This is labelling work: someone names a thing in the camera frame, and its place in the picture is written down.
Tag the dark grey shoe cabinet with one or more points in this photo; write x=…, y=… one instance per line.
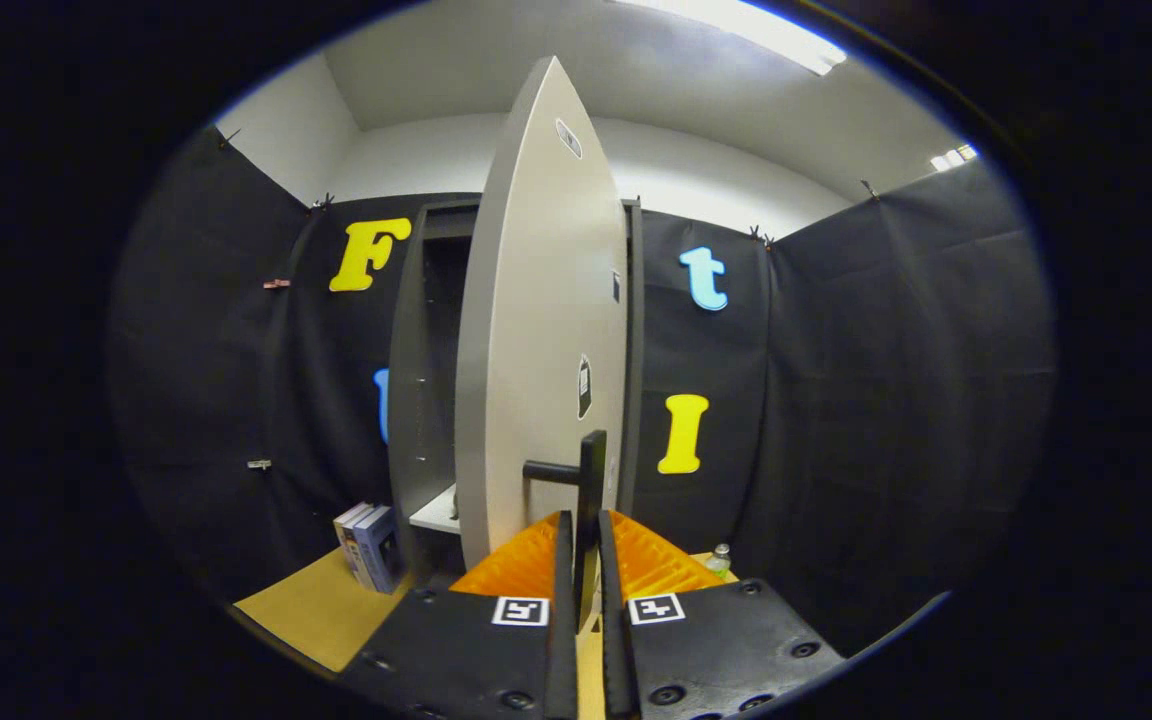
x=411, y=420

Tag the green label drink bottle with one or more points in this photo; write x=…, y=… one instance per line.
x=720, y=562

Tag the blue book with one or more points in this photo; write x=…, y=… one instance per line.
x=381, y=550

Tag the long ceiling light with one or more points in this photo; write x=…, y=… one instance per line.
x=766, y=30

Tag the small ceiling light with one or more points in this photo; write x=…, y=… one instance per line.
x=954, y=157

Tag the white book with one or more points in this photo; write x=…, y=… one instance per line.
x=348, y=535

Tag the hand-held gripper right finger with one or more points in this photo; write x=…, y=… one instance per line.
x=614, y=650

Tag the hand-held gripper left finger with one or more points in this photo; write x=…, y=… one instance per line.
x=564, y=650

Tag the black backdrop cloth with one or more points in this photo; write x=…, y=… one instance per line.
x=886, y=400

